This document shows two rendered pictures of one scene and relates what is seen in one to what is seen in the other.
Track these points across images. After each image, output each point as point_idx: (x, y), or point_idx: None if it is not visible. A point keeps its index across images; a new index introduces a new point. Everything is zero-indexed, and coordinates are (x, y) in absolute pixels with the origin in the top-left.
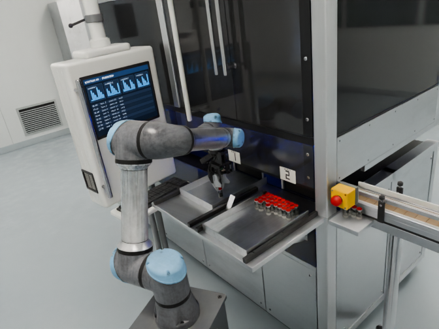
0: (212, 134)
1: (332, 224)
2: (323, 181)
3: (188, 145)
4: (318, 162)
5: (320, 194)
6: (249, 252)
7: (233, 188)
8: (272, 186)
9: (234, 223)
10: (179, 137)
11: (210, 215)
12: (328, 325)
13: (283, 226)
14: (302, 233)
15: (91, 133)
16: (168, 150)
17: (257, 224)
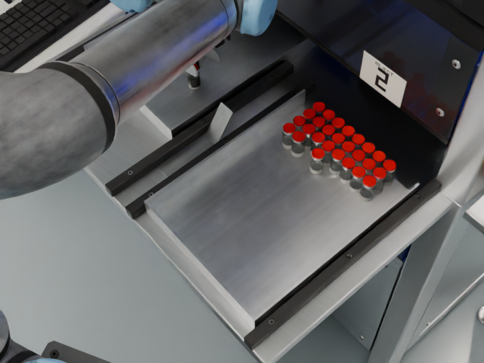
0: (178, 46)
1: (470, 222)
2: (481, 139)
3: (94, 154)
4: (482, 96)
5: (462, 158)
6: (261, 319)
7: (228, 54)
8: (331, 59)
9: (226, 195)
10: (61, 145)
11: (164, 158)
12: (402, 338)
13: (352, 238)
14: (395, 252)
15: None
16: (24, 190)
17: (286, 205)
